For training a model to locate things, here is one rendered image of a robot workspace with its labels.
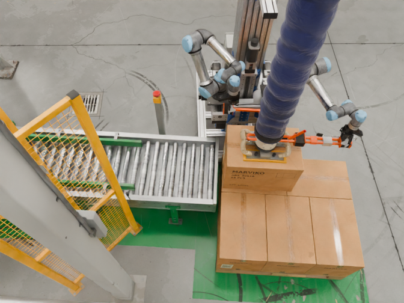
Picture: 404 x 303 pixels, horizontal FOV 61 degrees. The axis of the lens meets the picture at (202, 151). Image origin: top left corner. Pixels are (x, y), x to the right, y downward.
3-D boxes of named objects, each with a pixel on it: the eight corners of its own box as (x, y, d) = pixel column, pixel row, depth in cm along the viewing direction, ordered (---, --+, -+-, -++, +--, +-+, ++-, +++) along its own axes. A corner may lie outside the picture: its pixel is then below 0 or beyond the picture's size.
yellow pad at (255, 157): (243, 161, 267) (243, 157, 263) (242, 149, 273) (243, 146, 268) (286, 163, 267) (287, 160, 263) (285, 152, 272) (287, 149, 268)
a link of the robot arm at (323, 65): (278, 73, 301) (314, 59, 248) (293, 68, 304) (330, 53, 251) (282, 86, 302) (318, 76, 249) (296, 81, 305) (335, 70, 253)
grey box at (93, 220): (71, 235, 195) (53, 217, 170) (74, 226, 198) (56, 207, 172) (106, 237, 195) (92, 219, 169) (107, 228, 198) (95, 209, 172)
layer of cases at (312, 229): (216, 269, 316) (219, 258, 281) (219, 172, 366) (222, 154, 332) (346, 276, 315) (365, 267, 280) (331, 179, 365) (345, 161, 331)
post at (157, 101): (161, 154, 393) (153, 98, 307) (162, 149, 397) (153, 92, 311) (167, 154, 393) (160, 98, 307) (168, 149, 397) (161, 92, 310)
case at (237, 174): (222, 188, 299) (226, 166, 264) (223, 149, 319) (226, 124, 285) (291, 192, 299) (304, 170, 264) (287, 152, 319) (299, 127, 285)
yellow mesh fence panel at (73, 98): (74, 296, 314) (-87, 220, 134) (67, 289, 318) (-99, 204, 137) (143, 227, 349) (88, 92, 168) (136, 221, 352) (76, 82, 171)
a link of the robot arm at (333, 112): (297, 62, 249) (335, 116, 231) (310, 58, 251) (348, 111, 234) (293, 73, 259) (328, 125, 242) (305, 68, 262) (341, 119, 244)
